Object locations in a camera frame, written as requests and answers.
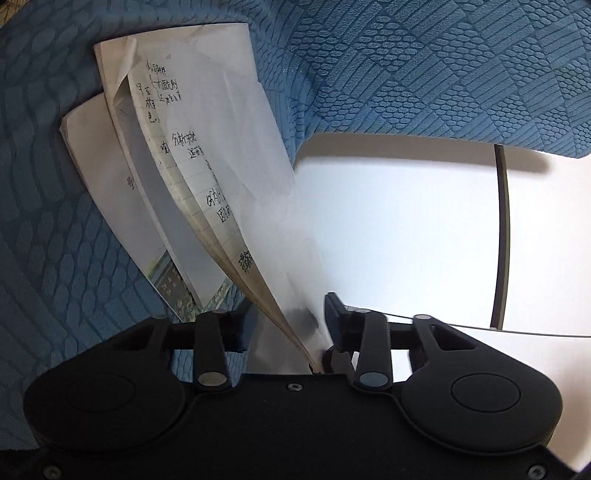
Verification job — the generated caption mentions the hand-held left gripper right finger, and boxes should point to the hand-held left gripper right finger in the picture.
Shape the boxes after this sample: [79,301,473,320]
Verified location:
[323,292,481,395]

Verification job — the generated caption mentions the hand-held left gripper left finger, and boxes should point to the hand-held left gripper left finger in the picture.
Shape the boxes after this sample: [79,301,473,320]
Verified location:
[108,307,252,394]

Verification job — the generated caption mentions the white panel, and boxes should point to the white panel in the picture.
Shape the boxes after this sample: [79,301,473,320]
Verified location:
[291,134,591,370]

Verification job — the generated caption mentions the blue textured sofa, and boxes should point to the blue textured sofa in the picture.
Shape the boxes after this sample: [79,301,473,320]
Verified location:
[0,0,591,453]

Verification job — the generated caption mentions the grey metal frame bar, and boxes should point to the grey metal frame bar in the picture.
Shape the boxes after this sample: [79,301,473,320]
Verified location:
[491,144,511,329]

